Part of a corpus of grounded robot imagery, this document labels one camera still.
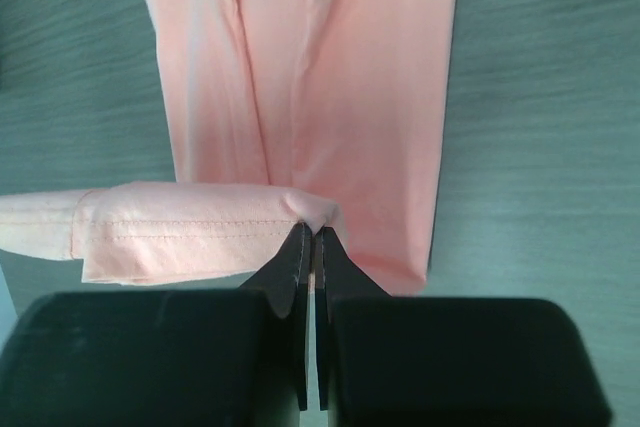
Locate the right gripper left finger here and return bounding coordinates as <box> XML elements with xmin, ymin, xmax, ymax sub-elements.
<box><xmin>1</xmin><ymin>223</ymin><xmax>311</xmax><ymax>426</ymax></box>

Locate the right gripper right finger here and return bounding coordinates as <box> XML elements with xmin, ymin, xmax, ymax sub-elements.
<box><xmin>314</xmin><ymin>228</ymin><xmax>613</xmax><ymax>426</ymax></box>

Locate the salmon pink t shirt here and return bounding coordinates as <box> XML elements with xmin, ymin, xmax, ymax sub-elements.
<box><xmin>1</xmin><ymin>0</ymin><xmax>455</xmax><ymax>295</ymax></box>

